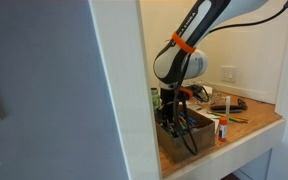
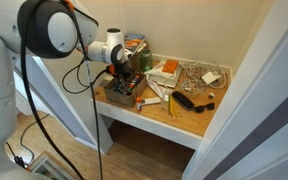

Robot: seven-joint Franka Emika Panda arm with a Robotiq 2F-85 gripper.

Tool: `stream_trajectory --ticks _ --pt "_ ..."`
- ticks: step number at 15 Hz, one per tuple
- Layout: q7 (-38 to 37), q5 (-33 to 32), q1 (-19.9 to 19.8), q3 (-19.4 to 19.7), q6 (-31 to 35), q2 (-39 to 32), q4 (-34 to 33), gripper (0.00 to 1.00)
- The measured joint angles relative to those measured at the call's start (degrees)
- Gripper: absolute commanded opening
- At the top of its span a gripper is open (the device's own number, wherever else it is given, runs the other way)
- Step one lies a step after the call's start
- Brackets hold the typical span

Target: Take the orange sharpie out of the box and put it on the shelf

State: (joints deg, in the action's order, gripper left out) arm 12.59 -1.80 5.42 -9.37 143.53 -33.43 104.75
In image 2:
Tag black sunglasses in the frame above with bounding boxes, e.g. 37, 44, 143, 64
193, 102, 216, 114

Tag black floor cable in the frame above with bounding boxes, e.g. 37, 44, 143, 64
18, 113, 51, 161

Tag colourful paperback book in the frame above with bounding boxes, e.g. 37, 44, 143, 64
123, 32, 148, 56

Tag brown cardboard box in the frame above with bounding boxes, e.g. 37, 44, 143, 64
103, 71, 148, 109

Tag yellow pencil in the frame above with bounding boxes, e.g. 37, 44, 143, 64
170, 96, 176, 118
168, 96, 173, 117

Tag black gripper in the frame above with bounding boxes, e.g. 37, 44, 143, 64
112, 63, 134, 84

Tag white paper sheet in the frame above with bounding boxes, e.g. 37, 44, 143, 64
140, 96, 162, 107

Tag looped black cable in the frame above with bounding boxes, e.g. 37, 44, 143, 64
61, 58, 109, 95

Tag black glasses case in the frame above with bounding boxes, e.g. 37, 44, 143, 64
171, 90, 196, 111

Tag white framed panel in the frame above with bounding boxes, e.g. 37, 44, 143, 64
27, 151, 82, 180

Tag crumpled white paper bag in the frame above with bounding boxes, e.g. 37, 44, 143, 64
145, 61, 183, 101

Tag tangled white cables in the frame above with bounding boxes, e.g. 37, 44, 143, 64
177, 59, 228, 98

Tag white power adapter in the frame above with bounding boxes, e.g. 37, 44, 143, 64
201, 70, 222, 85

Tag small orange box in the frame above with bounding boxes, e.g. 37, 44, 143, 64
161, 59, 180, 75

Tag silver laptop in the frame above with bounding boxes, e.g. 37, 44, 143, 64
148, 68, 182, 89

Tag thin black cable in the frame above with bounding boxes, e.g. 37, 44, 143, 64
63, 0, 105, 180

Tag white wooden desk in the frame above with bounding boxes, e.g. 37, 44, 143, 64
95, 99, 203, 151

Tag orange white glue stick, green cap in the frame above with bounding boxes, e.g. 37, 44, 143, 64
128, 74, 142, 90

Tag thick black cable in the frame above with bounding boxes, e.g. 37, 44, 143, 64
18, 0, 87, 180

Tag green glass jar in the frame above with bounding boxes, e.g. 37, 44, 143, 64
139, 49, 154, 73

